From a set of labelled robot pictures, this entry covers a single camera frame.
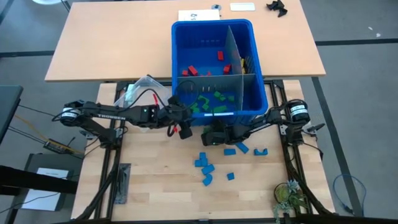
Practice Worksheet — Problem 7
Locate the black beam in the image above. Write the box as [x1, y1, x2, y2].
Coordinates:
[0, 164, 78, 195]

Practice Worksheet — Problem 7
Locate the yellow cable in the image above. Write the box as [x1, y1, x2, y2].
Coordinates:
[14, 114, 85, 156]

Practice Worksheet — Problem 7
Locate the white round object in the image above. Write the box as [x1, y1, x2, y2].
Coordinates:
[32, 0, 62, 6]

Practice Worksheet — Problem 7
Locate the black side desk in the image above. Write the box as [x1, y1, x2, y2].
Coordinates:
[0, 86, 24, 146]

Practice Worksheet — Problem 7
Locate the black equipment case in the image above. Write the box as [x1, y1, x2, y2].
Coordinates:
[21, 153, 83, 212]

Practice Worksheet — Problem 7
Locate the blue cable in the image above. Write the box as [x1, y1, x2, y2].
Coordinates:
[332, 174, 368, 216]

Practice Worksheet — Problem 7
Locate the artificial potted plant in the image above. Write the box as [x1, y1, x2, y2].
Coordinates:
[272, 179, 309, 224]

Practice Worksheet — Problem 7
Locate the blue plastic bin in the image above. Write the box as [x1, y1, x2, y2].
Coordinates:
[170, 18, 269, 126]

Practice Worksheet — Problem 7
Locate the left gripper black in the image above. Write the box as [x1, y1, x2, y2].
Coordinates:
[157, 102, 197, 140]

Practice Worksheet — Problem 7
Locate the black plastic bracket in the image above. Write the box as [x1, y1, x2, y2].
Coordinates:
[266, 0, 289, 18]

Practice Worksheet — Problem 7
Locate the white bin label strip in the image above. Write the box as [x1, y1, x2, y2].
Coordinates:
[204, 112, 234, 118]

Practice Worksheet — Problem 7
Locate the dark grey rectangular plate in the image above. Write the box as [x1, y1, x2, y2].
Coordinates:
[114, 163, 132, 205]

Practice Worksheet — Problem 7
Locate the clear plastic container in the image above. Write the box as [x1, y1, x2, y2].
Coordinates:
[113, 75, 171, 133]

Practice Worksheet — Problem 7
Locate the white paper note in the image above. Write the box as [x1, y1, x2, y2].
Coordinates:
[36, 167, 70, 180]

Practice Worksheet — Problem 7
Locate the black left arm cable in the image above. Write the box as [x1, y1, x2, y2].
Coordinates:
[119, 80, 200, 108]

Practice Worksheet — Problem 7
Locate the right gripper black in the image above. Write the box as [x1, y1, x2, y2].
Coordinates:
[201, 120, 243, 147]

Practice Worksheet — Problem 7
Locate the white paper sheet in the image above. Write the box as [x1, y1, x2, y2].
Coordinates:
[178, 9, 221, 22]

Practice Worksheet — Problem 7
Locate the light wooden desk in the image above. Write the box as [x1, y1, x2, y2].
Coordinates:
[45, 0, 326, 82]

